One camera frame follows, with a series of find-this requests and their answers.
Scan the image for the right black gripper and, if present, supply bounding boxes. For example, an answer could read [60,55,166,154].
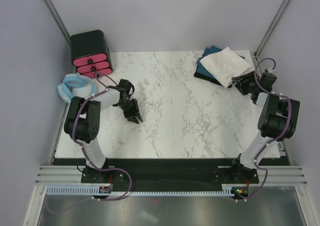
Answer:
[232,71,259,96]

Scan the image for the white slotted cable duct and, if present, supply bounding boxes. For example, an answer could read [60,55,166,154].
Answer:
[45,182,234,196]

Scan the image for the folded teal t shirt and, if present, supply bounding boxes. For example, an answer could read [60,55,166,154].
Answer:
[196,45,247,85]

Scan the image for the black pink drawer box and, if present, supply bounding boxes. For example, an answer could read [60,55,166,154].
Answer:
[70,30,113,79]

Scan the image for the white t shirt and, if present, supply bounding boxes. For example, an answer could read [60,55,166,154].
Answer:
[199,47,253,89]

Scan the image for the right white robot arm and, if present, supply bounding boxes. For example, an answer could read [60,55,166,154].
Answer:
[229,71,300,183]

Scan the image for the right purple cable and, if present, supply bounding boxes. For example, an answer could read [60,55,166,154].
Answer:
[234,58,293,203]

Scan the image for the purple cable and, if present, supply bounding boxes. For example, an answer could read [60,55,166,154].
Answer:
[44,73,133,213]
[234,58,293,203]

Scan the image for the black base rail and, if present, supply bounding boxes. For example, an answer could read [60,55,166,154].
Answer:
[52,157,291,201]

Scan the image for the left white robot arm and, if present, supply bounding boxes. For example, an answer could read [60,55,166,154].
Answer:
[64,79,143,182]

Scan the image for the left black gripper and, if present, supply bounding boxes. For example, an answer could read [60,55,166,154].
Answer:
[116,98,143,125]

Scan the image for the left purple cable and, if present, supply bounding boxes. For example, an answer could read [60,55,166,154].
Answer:
[44,73,133,213]

